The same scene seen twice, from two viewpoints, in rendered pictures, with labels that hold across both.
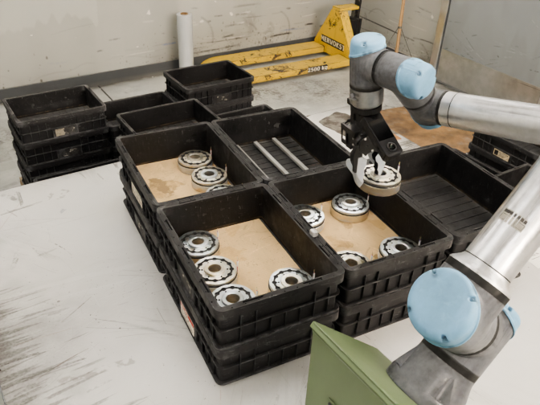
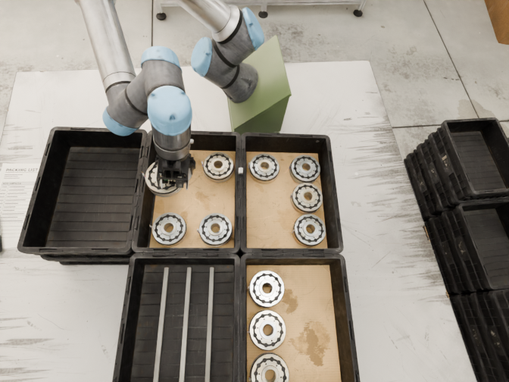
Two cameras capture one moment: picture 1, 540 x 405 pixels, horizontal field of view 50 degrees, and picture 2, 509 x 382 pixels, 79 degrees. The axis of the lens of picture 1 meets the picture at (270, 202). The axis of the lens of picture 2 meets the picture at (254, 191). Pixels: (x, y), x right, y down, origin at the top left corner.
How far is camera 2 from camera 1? 146 cm
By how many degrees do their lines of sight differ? 79
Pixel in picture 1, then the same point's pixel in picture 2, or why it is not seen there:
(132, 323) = (348, 231)
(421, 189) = (82, 236)
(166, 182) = (306, 352)
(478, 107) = (123, 50)
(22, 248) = (423, 352)
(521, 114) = (113, 19)
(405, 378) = (254, 73)
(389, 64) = (177, 75)
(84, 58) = not seen: outside the picture
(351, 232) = (187, 206)
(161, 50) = not seen: outside the picture
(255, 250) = (266, 217)
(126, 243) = not seen: hidden behind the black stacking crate
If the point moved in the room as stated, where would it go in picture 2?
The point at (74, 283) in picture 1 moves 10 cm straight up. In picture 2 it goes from (382, 287) to (396, 285)
